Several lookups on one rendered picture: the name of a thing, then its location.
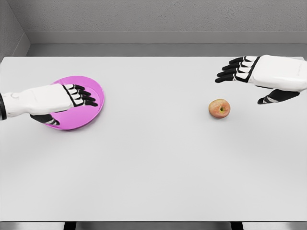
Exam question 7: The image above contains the red-yellow apple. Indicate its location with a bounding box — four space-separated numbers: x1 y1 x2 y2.
208 98 231 119

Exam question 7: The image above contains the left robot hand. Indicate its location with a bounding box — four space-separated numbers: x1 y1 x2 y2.
25 83 99 127

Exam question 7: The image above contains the pink round plate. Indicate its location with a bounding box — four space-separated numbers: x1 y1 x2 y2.
46 75 105 131

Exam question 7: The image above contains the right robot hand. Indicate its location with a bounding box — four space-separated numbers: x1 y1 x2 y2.
214 55 307 105

